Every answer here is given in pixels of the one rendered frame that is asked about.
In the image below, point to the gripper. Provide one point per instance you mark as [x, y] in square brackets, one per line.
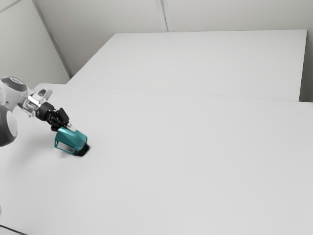
[45, 112]

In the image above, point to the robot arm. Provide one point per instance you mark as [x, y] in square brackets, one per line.
[11, 102]

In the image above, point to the teal faceted mug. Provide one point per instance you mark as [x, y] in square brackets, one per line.
[71, 140]

